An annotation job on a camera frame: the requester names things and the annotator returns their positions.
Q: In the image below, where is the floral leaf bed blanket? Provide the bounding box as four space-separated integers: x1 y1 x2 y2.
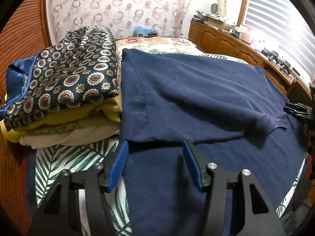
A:
25 37 308 236

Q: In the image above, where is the wooden louvred wardrobe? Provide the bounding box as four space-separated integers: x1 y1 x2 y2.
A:
0 0 53 236

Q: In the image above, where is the beige folded garment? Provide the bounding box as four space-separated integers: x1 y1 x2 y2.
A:
18 124 121 149

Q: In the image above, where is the grey striped window blind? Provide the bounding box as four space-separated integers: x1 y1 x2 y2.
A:
242 0 315 79

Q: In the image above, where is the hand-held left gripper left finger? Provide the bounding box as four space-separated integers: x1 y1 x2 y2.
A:
30 141 129 236

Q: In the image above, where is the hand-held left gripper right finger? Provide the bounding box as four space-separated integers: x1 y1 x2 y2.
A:
183 140 287 236

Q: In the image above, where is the dark medallion patterned garment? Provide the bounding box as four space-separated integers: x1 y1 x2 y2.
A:
5 26 121 132

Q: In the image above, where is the navy blue t-shirt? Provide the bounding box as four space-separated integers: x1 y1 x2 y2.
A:
120 48 308 236

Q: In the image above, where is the blue object on box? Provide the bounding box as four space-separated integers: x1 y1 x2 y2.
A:
133 26 158 38

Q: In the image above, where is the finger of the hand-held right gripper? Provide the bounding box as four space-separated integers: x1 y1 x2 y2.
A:
287 103 310 112
283 108 310 122

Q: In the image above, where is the cardboard box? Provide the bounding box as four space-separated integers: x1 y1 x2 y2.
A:
204 15 232 29

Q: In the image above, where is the circle patterned curtain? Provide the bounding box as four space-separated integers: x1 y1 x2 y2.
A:
45 0 195 45

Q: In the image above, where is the wooden cabinet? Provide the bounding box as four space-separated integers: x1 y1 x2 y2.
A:
188 20 313 99

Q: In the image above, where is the black device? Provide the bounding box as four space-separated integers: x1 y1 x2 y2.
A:
262 49 278 61
278 60 292 75

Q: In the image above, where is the yellow folded garment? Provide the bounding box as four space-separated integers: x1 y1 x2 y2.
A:
0 96 122 143

